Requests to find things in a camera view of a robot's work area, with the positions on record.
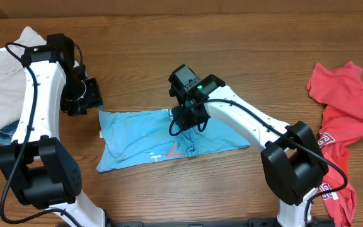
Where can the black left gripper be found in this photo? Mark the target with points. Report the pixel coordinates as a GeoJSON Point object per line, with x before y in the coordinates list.
{"type": "Point", "coordinates": [94, 98]}

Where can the red t-shirt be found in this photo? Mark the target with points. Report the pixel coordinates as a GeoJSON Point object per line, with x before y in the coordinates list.
{"type": "Point", "coordinates": [341, 90]}

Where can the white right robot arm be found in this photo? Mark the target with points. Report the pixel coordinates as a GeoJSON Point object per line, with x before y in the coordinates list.
{"type": "Point", "coordinates": [292, 161]}

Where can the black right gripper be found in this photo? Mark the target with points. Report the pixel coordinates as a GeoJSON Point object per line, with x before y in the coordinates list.
{"type": "Point", "coordinates": [184, 124]}

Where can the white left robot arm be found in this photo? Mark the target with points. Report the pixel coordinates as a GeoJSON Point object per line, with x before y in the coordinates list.
{"type": "Point", "coordinates": [37, 167]}

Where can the light blue t-shirt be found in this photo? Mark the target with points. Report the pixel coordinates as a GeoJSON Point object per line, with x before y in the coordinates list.
{"type": "Point", "coordinates": [135, 138]}

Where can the beige folded trousers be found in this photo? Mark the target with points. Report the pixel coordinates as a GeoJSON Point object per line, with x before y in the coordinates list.
{"type": "Point", "coordinates": [12, 88]}

